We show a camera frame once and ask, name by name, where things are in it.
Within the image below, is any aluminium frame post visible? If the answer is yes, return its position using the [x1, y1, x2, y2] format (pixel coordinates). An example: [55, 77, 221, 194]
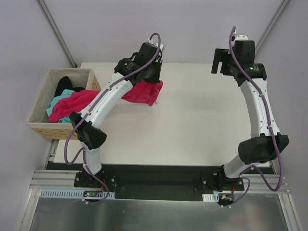
[256, 0, 292, 54]
[36, 0, 78, 68]

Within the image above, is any black t shirt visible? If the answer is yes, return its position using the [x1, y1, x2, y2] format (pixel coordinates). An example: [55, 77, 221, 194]
[54, 76, 85, 97]

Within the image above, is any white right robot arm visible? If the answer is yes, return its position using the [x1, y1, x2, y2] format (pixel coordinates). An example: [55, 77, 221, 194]
[211, 39, 289, 190]

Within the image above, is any pink t shirt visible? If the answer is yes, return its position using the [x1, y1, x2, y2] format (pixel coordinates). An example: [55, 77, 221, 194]
[50, 81, 163, 121]

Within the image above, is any teal t shirt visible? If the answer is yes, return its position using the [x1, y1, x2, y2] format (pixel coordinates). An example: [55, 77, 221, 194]
[46, 89, 75, 123]

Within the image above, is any left white cable duct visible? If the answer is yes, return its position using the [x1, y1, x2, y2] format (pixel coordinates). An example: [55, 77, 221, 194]
[40, 189, 116, 200]

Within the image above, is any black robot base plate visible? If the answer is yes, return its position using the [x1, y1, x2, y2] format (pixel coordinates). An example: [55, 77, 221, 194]
[74, 165, 244, 201]

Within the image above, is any wicker laundry basket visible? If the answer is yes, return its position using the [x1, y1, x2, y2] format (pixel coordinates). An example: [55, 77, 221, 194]
[26, 68, 101, 140]

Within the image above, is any right white cable duct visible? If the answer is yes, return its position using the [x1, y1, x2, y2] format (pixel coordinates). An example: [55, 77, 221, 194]
[202, 193, 219, 203]

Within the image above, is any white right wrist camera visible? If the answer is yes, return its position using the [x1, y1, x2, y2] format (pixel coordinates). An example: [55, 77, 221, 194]
[231, 30, 248, 46]

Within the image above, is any white cable duct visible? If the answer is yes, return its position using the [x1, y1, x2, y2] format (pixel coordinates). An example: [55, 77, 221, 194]
[202, 193, 219, 203]
[40, 189, 116, 200]

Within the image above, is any left aluminium frame post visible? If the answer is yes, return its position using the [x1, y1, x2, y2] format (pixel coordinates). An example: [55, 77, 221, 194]
[36, 0, 78, 68]

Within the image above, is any right aluminium frame post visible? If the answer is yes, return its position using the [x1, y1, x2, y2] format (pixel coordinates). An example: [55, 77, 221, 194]
[256, 0, 292, 54]

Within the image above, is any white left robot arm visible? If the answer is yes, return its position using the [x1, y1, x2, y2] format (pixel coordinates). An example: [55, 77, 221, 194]
[70, 39, 164, 187]

